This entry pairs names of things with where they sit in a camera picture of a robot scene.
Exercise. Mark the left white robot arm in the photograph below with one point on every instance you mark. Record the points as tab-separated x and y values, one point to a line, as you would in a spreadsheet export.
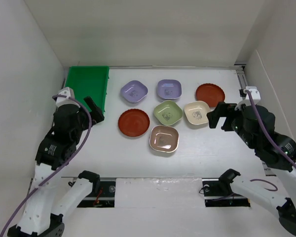
42	217

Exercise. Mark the pink square panda plate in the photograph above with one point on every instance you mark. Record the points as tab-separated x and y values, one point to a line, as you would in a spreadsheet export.
164	139

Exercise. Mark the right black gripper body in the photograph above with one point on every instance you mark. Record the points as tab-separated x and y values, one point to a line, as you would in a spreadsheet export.
237	124

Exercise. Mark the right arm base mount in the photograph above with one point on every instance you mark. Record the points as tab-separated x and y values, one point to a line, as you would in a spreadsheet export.
215	196

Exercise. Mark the purple square plate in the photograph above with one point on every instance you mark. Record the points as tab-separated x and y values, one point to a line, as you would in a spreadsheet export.
169	89
134	91

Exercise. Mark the green plastic bin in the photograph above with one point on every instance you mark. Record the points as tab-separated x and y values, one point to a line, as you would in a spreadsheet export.
89	81

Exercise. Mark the red round plate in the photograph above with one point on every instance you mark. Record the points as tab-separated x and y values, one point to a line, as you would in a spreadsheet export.
210	93
133	122

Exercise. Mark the aluminium rail right side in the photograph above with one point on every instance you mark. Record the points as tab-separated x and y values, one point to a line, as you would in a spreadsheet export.
239	68

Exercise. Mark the green square panda plate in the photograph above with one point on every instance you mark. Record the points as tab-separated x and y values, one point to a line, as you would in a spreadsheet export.
168	113

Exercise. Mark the cream square panda plate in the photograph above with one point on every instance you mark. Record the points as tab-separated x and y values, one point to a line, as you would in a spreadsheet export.
196	114

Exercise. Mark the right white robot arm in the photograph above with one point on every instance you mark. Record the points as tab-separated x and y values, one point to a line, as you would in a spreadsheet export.
278	155

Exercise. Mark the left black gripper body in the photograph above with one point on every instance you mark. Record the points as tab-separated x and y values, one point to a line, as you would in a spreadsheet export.
84	125

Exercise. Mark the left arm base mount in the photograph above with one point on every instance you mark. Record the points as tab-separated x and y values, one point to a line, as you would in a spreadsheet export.
104	198

